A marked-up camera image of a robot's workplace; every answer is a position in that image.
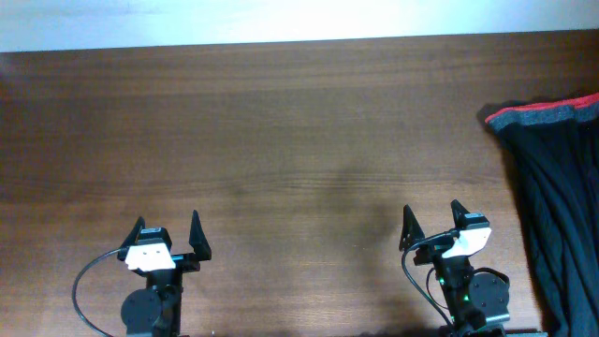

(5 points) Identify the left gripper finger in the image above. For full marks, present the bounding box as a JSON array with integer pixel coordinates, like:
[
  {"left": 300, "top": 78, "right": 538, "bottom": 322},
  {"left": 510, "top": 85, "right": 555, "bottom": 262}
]
[
  {"left": 188, "top": 210, "right": 212, "bottom": 261},
  {"left": 121, "top": 216, "right": 145, "bottom": 249}
]

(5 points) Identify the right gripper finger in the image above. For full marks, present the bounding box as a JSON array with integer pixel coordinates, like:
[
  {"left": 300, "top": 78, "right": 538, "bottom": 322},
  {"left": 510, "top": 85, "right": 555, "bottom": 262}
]
[
  {"left": 399, "top": 204, "right": 425, "bottom": 251},
  {"left": 450, "top": 199, "right": 471, "bottom": 229}
]

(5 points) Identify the black leggings red waistband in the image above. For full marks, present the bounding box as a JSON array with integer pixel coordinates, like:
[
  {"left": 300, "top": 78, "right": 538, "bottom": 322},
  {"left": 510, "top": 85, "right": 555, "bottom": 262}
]
[{"left": 484, "top": 94, "right": 598, "bottom": 336}]

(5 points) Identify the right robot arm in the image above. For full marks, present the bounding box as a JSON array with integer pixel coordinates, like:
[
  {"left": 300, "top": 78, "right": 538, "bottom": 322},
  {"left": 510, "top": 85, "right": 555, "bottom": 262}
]
[{"left": 399, "top": 199, "right": 510, "bottom": 336}]

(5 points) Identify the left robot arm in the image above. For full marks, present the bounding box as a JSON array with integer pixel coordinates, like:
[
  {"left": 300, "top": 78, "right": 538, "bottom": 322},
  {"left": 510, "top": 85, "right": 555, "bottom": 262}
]
[{"left": 117, "top": 211, "right": 212, "bottom": 337}]

